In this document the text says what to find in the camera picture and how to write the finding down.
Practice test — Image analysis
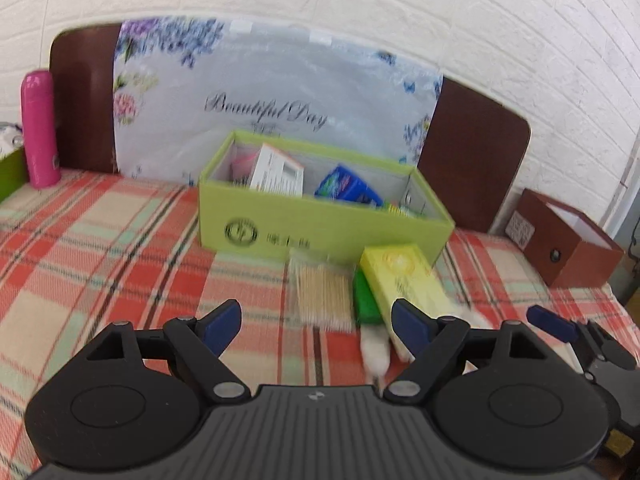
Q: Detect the brown cardboard box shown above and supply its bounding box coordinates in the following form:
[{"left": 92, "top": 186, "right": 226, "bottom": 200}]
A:
[{"left": 505, "top": 188, "right": 626, "bottom": 289}]

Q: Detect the floral plastic-wrapped mat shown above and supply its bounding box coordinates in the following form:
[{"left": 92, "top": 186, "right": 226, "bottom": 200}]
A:
[{"left": 112, "top": 17, "right": 445, "bottom": 189}]

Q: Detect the clear pack of toothpicks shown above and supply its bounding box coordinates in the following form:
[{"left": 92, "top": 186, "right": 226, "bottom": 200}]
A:
[{"left": 287, "top": 255, "right": 356, "bottom": 334}]

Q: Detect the yellow box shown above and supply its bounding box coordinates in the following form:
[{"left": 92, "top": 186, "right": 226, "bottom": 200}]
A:
[{"left": 360, "top": 243, "right": 459, "bottom": 362}]

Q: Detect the brown wooden headboard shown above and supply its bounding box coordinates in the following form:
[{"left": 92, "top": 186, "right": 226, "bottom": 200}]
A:
[{"left": 49, "top": 22, "right": 532, "bottom": 234}]

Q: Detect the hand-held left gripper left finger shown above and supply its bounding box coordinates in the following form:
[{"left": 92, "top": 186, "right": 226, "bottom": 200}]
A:
[{"left": 86, "top": 299, "right": 252, "bottom": 404}]

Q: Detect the small green container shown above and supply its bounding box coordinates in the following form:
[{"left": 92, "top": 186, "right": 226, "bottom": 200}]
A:
[{"left": 0, "top": 146, "right": 30, "bottom": 204}]

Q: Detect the blue packet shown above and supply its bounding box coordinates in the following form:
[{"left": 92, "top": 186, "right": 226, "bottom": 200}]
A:
[{"left": 314, "top": 164, "right": 384, "bottom": 207}]

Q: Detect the white fluffy tuft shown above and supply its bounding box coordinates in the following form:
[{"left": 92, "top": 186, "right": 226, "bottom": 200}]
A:
[{"left": 360, "top": 327, "right": 394, "bottom": 379}]

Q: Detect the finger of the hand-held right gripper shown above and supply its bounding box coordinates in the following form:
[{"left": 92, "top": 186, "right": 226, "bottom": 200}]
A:
[{"left": 526, "top": 305, "right": 639, "bottom": 374}]

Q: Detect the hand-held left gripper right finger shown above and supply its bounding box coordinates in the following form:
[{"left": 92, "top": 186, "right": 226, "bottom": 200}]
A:
[{"left": 382, "top": 299, "right": 553, "bottom": 403}]

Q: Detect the red plaid cloth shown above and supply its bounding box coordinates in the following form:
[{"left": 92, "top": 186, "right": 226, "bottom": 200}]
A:
[{"left": 0, "top": 167, "right": 640, "bottom": 480}]

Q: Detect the green packet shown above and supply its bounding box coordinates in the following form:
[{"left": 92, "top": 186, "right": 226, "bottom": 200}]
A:
[{"left": 352, "top": 270, "right": 384, "bottom": 326}]

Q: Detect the green storage box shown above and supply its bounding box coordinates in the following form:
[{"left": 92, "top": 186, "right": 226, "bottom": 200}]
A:
[{"left": 198, "top": 130, "right": 456, "bottom": 266}]

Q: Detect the white plastic bag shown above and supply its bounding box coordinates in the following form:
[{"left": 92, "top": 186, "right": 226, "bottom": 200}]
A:
[{"left": 0, "top": 122, "right": 25, "bottom": 154}]

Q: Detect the white and orange box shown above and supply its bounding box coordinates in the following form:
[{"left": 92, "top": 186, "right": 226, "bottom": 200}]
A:
[{"left": 248, "top": 143, "right": 306, "bottom": 197}]

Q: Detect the pink bottle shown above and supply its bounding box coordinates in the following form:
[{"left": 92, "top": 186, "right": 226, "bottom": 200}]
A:
[{"left": 20, "top": 71, "right": 62, "bottom": 190}]

